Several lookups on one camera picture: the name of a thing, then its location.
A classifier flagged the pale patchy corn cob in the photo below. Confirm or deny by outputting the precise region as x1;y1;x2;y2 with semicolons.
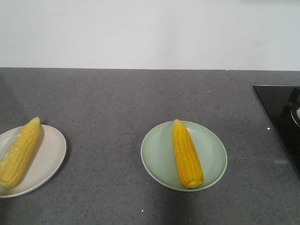
0;117;41;188

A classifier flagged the black glass gas stove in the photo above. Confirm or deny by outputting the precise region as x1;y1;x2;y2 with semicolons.
253;85;300;175

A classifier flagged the black stove pan support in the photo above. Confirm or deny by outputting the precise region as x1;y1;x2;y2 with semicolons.
282;88;300;117

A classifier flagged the silver stove burner cap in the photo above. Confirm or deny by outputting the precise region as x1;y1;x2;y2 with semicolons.
291;106;300;127

